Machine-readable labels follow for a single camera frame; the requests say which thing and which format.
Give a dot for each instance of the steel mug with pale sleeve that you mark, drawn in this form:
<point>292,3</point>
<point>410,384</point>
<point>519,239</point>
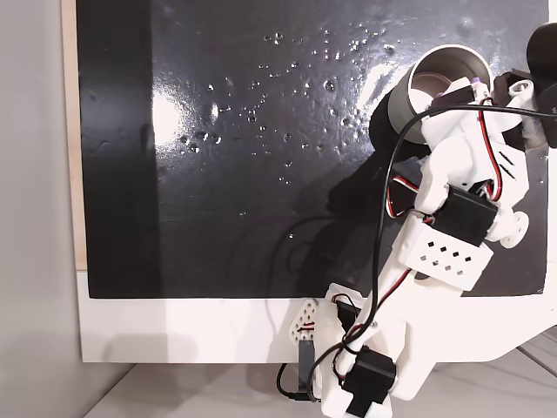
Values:
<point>402,104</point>

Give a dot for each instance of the black glossy table mat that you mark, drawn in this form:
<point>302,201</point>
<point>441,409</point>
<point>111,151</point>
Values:
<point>261,226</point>

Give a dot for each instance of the beige wooden board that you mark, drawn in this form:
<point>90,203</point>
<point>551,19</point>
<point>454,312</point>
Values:
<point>71,174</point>

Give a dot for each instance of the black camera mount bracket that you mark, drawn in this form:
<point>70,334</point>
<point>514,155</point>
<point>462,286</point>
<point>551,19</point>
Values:
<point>505,85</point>

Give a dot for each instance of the black oval camera box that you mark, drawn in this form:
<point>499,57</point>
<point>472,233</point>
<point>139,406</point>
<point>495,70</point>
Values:
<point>541,48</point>

